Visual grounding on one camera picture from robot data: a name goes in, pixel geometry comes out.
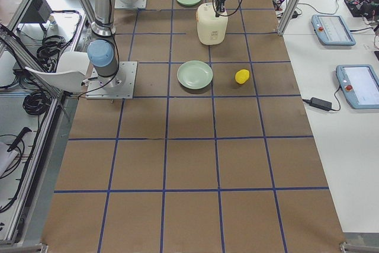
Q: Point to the white green rice cooker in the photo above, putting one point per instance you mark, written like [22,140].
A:
[211,29]

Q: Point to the green plate right side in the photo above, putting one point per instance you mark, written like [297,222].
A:
[194,74]

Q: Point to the yellow toy pepper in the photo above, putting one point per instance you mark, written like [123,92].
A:
[242,76]

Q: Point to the teach pendant far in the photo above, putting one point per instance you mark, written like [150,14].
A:
[332,30]

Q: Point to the teach pendant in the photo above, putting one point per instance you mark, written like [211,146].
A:
[332,30]
[359,84]

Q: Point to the black power adapter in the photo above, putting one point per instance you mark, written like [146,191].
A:
[320,104]

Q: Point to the white chair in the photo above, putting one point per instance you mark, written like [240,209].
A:
[71,70]

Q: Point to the teach pendant near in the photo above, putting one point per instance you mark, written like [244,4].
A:
[359,84]

